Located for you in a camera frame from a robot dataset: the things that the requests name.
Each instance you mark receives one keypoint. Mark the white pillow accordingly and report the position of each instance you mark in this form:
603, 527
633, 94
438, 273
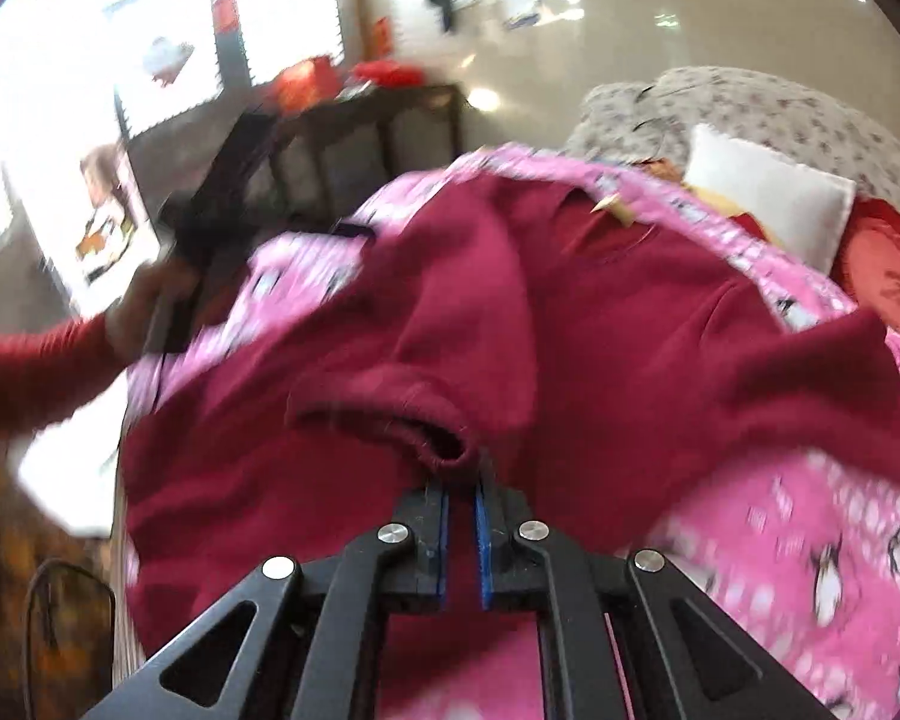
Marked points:
805, 208

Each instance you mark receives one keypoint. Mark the pink penguin blanket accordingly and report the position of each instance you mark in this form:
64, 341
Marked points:
799, 547

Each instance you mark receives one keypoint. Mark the red flat box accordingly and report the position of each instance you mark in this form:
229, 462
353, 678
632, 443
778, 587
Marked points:
386, 73

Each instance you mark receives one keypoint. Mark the yellow red patterned sheet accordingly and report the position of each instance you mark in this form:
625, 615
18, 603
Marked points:
666, 171

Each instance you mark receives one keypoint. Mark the red heart cushion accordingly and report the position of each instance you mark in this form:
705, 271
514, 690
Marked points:
867, 265

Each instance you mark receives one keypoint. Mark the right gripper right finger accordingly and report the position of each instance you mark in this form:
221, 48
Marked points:
623, 637

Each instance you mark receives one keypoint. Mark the dark red sweater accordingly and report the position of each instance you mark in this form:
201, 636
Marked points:
605, 370

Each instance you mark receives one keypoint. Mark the floral grey quilt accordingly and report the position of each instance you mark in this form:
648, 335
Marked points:
644, 121

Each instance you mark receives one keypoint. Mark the left hand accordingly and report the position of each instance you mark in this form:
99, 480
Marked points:
129, 319

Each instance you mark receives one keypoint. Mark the dark wooden side table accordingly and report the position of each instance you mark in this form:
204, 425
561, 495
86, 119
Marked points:
327, 160

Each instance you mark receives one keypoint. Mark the red sleeve left forearm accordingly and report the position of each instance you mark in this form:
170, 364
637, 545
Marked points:
45, 377

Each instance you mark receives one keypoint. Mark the red gift box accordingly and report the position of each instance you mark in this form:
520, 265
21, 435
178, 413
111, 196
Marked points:
305, 84

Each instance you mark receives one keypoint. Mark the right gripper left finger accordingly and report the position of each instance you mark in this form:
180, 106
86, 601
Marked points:
298, 639

